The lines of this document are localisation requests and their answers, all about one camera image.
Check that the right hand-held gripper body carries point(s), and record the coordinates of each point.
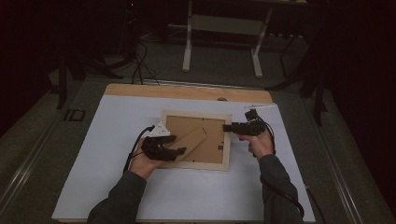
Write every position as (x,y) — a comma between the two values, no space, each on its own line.
(252,127)

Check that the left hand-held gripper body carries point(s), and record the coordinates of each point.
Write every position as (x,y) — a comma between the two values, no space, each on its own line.
(155,149)

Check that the light wooden picture frame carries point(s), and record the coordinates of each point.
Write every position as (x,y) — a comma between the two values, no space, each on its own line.
(214,146)

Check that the person's right hand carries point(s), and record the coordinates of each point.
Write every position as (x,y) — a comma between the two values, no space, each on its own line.
(261,146)

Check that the person's left hand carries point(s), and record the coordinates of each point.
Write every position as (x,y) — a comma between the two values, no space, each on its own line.
(141,165)

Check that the small round brown disc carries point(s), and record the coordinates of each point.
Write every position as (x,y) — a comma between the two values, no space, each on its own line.
(221,99)

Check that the dark metal stand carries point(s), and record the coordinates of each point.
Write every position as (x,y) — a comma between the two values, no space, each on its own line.
(319,102)
(62,87)

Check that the white metal desk frame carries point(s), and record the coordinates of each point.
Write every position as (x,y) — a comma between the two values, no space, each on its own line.
(186,46)

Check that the metal floor rail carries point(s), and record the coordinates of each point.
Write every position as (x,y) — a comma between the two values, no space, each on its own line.
(339,174)
(25,165)

